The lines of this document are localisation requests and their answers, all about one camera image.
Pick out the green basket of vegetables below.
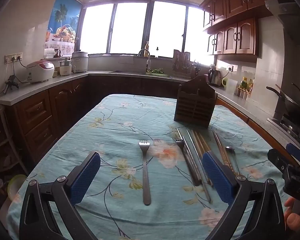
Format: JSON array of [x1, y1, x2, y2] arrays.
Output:
[[147, 68, 165, 76]]

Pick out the brown wooden chopstick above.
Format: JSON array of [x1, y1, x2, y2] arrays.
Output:
[[213, 132, 232, 172], [191, 130, 206, 155], [215, 132, 235, 173], [197, 131, 212, 153]]

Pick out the teal floral tablecloth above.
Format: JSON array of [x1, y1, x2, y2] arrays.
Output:
[[6, 94, 293, 240]]

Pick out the small white electric pot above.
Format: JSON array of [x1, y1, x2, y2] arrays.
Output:
[[59, 58, 76, 76]]

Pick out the metal chopstick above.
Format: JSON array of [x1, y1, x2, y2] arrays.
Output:
[[186, 129, 212, 204], [176, 127, 190, 155]]

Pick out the dark wooden lower cabinets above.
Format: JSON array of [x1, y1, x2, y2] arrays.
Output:
[[5, 76, 182, 167]]

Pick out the green plastic bowl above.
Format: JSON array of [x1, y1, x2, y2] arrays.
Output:
[[7, 174, 27, 196]]

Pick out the white and pink rice cooker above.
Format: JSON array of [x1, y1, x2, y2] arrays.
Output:
[[26, 60, 55, 83]]

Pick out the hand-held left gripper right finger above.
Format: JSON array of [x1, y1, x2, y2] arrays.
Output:
[[202, 151, 285, 240]]

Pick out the large white steamer pot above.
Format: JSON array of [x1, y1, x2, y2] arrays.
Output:
[[70, 51, 89, 73]]

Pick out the row of spice jars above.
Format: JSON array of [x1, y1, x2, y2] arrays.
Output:
[[236, 88, 251, 99]]

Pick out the black and steel electric kettle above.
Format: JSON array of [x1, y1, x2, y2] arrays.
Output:
[[208, 68, 222, 87]]

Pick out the thick-handled steel fork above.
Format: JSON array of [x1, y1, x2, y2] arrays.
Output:
[[174, 137, 202, 187]]

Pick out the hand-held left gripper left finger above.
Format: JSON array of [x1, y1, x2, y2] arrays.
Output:
[[19, 151, 101, 240]]

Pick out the plain-handled steel fork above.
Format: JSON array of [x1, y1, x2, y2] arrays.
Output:
[[138, 140, 152, 206]]

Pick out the black wok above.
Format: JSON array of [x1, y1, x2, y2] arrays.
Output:
[[266, 82, 300, 117]]

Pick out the brown wooden upper cabinets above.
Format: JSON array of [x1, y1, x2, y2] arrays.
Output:
[[200, 0, 290, 57]]

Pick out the kitchen window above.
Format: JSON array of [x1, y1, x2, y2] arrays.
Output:
[[79, 1, 215, 67]]

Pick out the dark wooden utensil holder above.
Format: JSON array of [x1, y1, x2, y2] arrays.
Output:
[[174, 75, 218, 130]]

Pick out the orange-brown lower cabinets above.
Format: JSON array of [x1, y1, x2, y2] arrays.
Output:
[[216, 97, 298, 166]]

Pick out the clear plastic pitcher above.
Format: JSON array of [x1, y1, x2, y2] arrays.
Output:
[[225, 79, 238, 94]]

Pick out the small black tripod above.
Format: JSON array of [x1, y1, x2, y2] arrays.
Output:
[[4, 75, 19, 94]]

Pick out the cutting board rack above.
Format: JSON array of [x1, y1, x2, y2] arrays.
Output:
[[172, 49, 192, 77]]

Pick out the grey kitchen countertop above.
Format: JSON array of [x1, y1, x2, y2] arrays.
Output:
[[0, 70, 300, 153]]

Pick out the kitchen sink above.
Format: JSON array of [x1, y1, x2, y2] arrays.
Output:
[[109, 69, 150, 75]]

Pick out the white storage rack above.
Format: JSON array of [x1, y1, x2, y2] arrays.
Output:
[[0, 102, 23, 177]]

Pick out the white multi wall socket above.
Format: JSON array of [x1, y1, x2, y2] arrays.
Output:
[[4, 53, 23, 63]]

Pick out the knife block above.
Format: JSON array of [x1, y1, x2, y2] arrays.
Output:
[[190, 62, 202, 79]]

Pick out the fruit and palm wall poster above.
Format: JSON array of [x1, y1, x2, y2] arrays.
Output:
[[44, 0, 82, 55]]

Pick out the person's right hand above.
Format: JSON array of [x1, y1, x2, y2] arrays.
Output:
[[284, 197, 300, 232]]

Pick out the steel spoon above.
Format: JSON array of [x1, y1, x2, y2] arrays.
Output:
[[225, 146, 240, 176]]

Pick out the steel sink faucet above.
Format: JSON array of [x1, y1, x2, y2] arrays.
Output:
[[137, 49, 151, 74]]

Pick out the steel range hood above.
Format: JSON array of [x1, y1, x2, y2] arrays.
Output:
[[265, 0, 300, 46]]

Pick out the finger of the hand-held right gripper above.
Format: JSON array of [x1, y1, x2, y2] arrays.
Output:
[[267, 148, 292, 174], [286, 143, 300, 163]]

